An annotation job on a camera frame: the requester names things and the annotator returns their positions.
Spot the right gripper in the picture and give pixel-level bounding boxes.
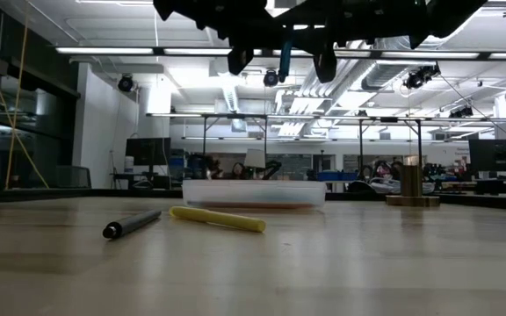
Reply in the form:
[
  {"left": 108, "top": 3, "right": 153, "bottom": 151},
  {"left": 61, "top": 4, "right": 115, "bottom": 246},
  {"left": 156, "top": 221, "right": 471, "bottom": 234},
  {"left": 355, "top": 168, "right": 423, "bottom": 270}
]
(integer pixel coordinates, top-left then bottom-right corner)
[{"left": 154, "top": 0, "right": 412, "bottom": 85}]

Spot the brass cylinder stand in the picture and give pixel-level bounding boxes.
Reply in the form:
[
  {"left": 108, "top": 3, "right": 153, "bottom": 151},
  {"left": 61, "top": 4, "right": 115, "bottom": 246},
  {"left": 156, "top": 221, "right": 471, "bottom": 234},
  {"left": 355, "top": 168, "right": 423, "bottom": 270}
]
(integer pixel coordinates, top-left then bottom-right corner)
[{"left": 385, "top": 162, "right": 441, "bottom": 207}]

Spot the white lampshade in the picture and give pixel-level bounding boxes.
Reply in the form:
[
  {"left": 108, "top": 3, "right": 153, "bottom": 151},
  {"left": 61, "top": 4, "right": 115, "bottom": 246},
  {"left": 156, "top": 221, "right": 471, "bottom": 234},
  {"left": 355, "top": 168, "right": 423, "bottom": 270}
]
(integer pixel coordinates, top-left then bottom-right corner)
[{"left": 242, "top": 148, "right": 267, "bottom": 169}]

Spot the black computer monitor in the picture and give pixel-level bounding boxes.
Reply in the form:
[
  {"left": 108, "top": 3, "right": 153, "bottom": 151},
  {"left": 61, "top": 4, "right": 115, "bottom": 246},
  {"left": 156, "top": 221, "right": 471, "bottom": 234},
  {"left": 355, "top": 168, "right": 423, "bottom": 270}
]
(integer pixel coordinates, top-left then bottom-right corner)
[
  {"left": 125, "top": 137, "right": 173, "bottom": 168},
  {"left": 468, "top": 139, "right": 506, "bottom": 173}
]

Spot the yellow extension cord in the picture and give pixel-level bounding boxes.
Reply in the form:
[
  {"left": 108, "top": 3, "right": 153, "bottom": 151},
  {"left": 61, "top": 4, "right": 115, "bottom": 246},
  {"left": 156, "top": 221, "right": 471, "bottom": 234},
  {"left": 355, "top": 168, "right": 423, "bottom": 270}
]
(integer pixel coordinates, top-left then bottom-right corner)
[
  {"left": 0, "top": 0, "right": 51, "bottom": 190},
  {"left": 5, "top": 12, "right": 30, "bottom": 190}
]

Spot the round black wall speaker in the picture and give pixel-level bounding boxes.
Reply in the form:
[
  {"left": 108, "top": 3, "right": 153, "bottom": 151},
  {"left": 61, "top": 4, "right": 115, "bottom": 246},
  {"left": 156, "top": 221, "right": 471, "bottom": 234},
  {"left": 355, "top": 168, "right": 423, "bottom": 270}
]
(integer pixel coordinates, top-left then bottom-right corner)
[
  {"left": 118, "top": 74, "right": 135, "bottom": 93},
  {"left": 263, "top": 68, "right": 279, "bottom": 88}
]

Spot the thin black pen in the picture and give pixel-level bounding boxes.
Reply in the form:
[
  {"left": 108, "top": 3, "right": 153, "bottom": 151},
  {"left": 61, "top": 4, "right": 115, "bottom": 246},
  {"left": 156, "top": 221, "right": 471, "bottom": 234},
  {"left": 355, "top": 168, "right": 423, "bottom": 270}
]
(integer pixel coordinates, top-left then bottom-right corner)
[{"left": 102, "top": 208, "right": 163, "bottom": 241}]

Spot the grey mesh chair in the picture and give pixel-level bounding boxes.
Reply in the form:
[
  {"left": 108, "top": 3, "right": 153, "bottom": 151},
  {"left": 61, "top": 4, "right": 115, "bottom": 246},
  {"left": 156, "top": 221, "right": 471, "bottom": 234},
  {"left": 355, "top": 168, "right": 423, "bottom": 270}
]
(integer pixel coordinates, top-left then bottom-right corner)
[{"left": 54, "top": 165, "right": 92, "bottom": 190}]

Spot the person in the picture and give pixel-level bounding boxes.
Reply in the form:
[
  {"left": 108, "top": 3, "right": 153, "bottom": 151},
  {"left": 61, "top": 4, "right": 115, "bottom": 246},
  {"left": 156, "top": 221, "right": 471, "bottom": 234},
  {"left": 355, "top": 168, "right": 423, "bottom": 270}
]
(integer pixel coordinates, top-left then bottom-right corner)
[
  {"left": 368, "top": 159, "right": 412, "bottom": 194},
  {"left": 229, "top": 161, "right": 247, "bottom": 180}
]

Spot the clear pencil box orange lid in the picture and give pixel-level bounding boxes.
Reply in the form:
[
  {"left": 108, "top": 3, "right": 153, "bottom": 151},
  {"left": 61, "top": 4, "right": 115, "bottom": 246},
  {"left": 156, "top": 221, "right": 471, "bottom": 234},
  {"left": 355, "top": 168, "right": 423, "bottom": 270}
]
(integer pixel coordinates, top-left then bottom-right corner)
[{"left": 181, "top": 178, "right": 327, "bottom": 210}]

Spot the black ceiling-hung camera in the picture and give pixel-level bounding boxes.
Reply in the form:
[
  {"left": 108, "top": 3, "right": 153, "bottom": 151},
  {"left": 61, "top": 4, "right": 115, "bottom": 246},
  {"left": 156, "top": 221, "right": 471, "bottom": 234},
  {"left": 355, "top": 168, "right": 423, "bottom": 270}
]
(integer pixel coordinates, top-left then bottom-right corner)
[{"left": 402, "top": 62, "right": 442, "bottom": 90}]

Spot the yellow highlighter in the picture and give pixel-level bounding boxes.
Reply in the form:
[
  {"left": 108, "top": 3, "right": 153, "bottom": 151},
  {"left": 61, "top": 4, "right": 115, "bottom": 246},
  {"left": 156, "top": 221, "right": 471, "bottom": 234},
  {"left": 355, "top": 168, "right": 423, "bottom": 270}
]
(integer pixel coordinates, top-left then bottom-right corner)
[{"left": 169, "top": 205, "right": 268, "bottom": 233}]

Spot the black workbench frame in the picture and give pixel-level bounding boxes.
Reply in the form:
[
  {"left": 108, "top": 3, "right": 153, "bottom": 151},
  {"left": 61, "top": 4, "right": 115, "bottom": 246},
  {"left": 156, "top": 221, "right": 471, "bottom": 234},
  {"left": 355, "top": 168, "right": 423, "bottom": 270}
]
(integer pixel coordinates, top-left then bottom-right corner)
[
  {"left": 357, "top": 116, "right": 425, "bottom": 176},
  {"left": 146, "top": 112, "right": 272, "bottom": 181}
]

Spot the blue storage bin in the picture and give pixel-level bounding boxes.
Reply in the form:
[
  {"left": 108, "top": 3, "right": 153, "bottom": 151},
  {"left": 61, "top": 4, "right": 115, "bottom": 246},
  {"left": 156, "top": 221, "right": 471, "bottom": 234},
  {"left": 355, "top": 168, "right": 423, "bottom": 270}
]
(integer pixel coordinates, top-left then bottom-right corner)
[{"left": 317, "top": 170, "right": 360, "bottom": 183}]

